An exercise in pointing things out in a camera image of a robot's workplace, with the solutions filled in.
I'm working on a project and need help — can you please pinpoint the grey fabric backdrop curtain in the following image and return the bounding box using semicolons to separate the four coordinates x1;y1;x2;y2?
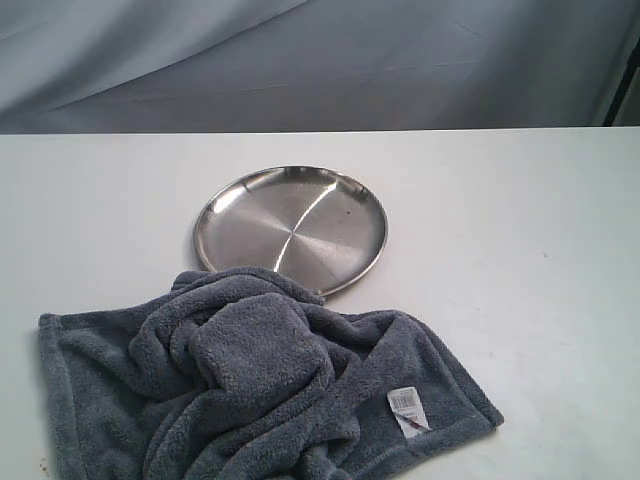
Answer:
1;1;639;134

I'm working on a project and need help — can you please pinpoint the grey-blue fleece towel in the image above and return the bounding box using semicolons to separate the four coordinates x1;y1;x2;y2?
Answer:
38;267;504;479

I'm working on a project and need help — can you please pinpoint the round stainless steel plate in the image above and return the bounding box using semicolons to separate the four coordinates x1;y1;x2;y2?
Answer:
193;166;388;296

